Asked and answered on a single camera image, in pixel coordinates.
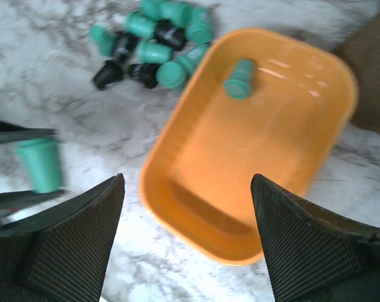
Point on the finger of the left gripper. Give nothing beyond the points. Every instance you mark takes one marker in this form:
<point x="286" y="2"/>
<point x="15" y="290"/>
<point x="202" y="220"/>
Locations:
<point x="14" y="201"/>
<point x="14" y="133"/>

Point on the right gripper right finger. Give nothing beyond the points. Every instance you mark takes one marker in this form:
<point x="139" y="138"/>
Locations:
<point x="311" y="253"/>

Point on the orange plastic storage basket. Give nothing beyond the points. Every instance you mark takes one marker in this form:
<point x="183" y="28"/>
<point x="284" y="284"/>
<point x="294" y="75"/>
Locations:
<point x="196" y="180"/>

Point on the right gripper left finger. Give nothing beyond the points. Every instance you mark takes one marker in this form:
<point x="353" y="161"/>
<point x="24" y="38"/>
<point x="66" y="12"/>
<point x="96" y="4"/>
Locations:
<point x="61" y="254"/>

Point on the teal capsule right edge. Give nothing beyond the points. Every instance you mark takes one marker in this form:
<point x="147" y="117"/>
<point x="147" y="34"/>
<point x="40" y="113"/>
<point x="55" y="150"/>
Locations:
<point x="175" y="74"/>

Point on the black coffee capsule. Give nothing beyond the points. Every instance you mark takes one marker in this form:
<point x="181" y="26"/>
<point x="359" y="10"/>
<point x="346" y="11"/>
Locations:
<point x="110" y="73"/>

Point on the teal capsule upright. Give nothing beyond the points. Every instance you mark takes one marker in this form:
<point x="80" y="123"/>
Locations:
<point x="103" y="39"/>

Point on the lone teal coffee capsule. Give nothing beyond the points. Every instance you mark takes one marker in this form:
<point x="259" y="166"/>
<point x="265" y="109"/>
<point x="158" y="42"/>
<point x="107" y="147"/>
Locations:
<point x="42" y="159"/>

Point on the brown towel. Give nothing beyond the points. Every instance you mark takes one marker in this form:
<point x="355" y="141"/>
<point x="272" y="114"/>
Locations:
<point x="361" y="51"/>

